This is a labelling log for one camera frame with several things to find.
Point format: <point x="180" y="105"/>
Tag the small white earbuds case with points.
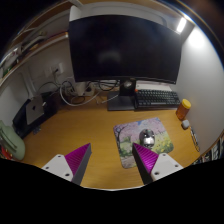
<point x="185" y="124"/>

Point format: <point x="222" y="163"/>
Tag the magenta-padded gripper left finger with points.
<point x="77" y="160"/>

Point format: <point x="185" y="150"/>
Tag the dark pen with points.
<point x="195" y="138"/>

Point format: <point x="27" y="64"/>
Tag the black keyboard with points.
<point x="156" y="98"/>

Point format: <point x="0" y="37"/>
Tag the white power strip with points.
<point x="81" y="89"/>

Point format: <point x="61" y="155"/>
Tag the black computer monitor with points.
<point x="123" y="46"/>

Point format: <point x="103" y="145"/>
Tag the transparent computer mouse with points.
<point x="146" y="137"/>

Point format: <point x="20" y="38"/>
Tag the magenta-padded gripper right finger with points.
<point x="146" y="159"/>

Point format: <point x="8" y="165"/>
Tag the pale green watering can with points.
<point x="13" y="145"/>

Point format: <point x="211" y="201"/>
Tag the white wall socket plate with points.
<point x="48" y="71"/>
<point x="58" y="68"/>

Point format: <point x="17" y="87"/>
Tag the orange jar with yellow lid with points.
<point x="183" y="110"/>

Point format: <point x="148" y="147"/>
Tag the black flat box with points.
<point x="20" y="125"/>

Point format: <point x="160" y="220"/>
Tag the cherry blossom print mouse pad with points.
<point x="126" y="133"/>

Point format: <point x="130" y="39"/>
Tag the silver mini computer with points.
<point x="34" y="110"/>

